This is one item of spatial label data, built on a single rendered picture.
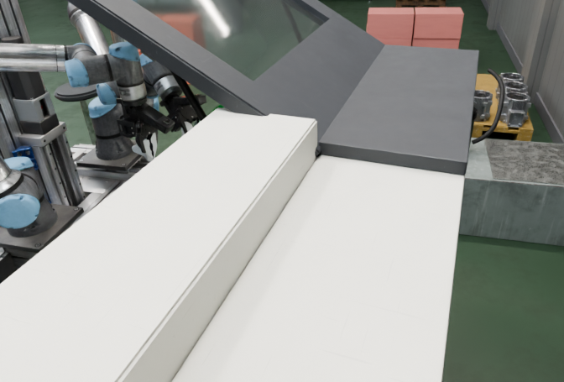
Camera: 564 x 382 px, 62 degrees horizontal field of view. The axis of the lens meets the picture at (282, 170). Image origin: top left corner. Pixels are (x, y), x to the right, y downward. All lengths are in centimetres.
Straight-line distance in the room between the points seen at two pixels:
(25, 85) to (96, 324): 129
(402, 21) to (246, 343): 533
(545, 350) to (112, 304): 235
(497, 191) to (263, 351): 258
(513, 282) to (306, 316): 243
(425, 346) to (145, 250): 36
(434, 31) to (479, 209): 311
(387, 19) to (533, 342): 401
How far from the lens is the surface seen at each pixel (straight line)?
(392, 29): 578
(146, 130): 145
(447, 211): 81
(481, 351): 258
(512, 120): 437
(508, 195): 308
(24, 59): 148
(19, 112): 182
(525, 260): 316
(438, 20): 580
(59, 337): 55
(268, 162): 77
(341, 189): 84
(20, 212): 148
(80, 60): 137
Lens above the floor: 193
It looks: 31 degrees down
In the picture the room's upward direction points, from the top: 3 degrees counter-clockwise
